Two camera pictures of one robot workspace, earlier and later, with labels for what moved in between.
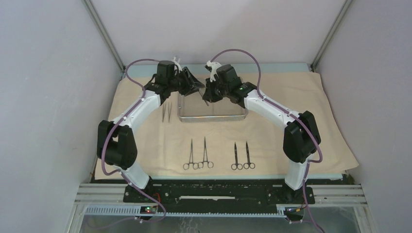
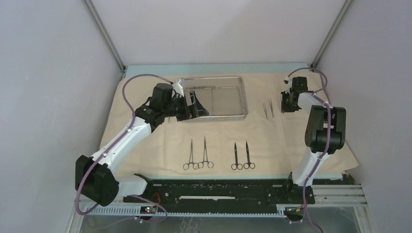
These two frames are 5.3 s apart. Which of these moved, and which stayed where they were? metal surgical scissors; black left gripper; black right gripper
Moved: black right gripper; black left gripper
Stayed: metal surgical scissors
